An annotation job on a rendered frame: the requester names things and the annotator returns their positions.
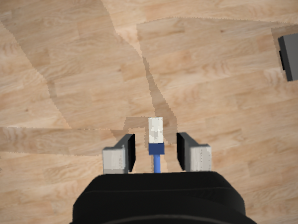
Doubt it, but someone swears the blue patch cable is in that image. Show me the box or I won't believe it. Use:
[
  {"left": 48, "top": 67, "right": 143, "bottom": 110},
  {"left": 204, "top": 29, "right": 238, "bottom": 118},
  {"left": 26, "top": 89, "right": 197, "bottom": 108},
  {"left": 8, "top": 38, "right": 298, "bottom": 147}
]
[{"left": 153, "top": 155, "right": 161, "bottom": 173}]

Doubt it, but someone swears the black patch panel rack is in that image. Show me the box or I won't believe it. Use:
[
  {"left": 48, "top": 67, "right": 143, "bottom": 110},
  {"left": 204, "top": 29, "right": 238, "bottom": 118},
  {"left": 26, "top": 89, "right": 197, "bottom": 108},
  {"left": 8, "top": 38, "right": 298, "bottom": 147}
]
[{"left": 278, "top": 33, "right": 298, "bottom": 82}]

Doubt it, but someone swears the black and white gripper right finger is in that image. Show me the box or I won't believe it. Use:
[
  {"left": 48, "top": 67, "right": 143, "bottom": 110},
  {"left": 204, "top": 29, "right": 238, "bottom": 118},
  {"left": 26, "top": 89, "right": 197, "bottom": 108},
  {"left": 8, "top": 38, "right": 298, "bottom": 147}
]
[{"left": 176, "top": 132, "right": 211, "bottom": 172}]

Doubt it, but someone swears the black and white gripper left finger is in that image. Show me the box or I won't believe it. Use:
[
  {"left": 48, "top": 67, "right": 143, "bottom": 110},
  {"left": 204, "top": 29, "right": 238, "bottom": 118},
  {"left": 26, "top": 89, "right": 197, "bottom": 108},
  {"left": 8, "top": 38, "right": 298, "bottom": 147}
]
[{"left": 102, "top": 134, "right": 136, "bottom": 174}]

